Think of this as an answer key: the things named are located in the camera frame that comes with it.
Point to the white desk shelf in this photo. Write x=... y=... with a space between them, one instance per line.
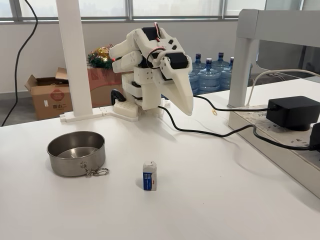
x=241 y=62

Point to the Christmas wreath with ornaments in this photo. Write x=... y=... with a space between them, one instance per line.
x=100 y=58

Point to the brown cardboard box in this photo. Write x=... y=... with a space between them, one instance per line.
x=50 y=102

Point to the yellow paper clip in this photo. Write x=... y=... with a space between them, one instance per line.
x=214 y=112

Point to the black table clamp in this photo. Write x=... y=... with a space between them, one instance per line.
x=117 y=93

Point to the white power strip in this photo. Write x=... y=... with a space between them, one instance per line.
x=287 y=142

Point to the metal carabiner clip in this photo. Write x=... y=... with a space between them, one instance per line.
x=100 y=172

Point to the white camera post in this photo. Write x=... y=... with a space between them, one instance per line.
x=73 y=62

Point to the round metal bowl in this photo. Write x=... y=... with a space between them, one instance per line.
x=75 y=165

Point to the small white and blue box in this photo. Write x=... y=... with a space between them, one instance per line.
x=150 y=178

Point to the black power adapter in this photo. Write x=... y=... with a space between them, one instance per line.
x=292 y=112

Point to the black plug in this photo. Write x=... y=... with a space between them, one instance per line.
x=315 y=137

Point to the red cardboard box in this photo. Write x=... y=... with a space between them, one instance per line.
x=100 y=87

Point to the blue water bottle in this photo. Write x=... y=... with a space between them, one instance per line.
x=227 y=77
x=209 y=77
x=193 y=83
x=221 y=61
x=198 y=63

